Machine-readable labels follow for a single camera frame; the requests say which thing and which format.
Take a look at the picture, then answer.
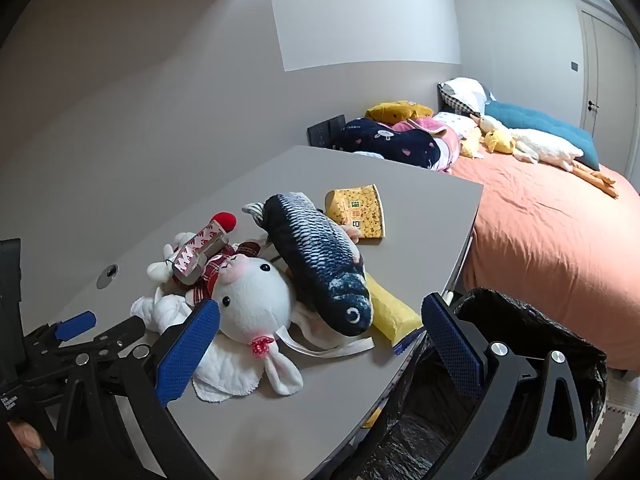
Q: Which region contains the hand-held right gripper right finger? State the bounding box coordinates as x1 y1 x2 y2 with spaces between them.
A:
421 292 589 480

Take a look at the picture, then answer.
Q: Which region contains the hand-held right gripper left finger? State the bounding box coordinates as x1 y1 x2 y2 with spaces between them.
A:
54 300 221 480

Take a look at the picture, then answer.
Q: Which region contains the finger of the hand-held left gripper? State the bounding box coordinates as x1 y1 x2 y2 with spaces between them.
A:
22 310 97 362
75 314 147 358

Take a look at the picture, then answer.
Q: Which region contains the bin with black bag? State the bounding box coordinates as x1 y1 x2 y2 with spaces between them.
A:
350 287 609 480

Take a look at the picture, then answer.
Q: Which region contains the white rabbit plush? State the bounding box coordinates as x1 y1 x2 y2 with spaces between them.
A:
146 232 304 396

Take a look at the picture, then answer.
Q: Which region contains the person's left hand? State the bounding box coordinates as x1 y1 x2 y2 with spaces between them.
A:
7 420 53 468

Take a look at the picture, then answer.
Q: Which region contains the yellow snack packet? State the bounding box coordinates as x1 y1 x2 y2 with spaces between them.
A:
364 272 423 356

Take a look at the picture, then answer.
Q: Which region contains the red plush ball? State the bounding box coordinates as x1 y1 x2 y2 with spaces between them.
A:
210 211 237 234

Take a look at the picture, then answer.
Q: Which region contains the bed with orange sheet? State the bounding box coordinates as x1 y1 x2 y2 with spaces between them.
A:
449 152 640 372

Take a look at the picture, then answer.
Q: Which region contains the blue fish plush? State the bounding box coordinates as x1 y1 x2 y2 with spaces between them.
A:
242 191 375 337

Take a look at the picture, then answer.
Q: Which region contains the yellow patterned pouch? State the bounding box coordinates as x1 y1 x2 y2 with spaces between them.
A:
325 184 386 240

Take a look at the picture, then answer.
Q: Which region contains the foam floor mat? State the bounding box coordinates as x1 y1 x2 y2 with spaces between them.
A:
600 367 640 466

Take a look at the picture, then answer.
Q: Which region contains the pale yellow dotted cloth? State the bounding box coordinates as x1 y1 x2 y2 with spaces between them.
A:
460 130 485 159

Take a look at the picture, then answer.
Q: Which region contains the yellow duck plush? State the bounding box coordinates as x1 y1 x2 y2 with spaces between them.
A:
482 129 516 155

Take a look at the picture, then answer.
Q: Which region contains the navy blue pillow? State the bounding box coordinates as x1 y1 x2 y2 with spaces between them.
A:
332 119 442 170

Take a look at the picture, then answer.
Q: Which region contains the white goose plush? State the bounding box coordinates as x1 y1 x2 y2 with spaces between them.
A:
470 114 619 199

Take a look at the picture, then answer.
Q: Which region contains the white dotted pillow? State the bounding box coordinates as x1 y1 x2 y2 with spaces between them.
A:
432 111 481 147

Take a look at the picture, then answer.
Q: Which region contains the teal pillow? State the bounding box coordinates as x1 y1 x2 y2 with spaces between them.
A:
484 101 601 171

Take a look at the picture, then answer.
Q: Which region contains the mustard yellow pillow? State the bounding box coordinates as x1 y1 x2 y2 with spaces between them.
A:
365 100 435 124

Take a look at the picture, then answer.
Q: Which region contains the checked white pillow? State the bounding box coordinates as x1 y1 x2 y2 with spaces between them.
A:
438 77 496 117

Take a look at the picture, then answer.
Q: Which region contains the grey door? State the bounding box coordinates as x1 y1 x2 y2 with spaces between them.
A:
580 7 640 181

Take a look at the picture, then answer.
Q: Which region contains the white fabric strap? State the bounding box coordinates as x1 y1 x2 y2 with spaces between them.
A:
277 305 375 359

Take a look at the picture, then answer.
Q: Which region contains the black wall socket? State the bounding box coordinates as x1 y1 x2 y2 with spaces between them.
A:
307 121 331 149

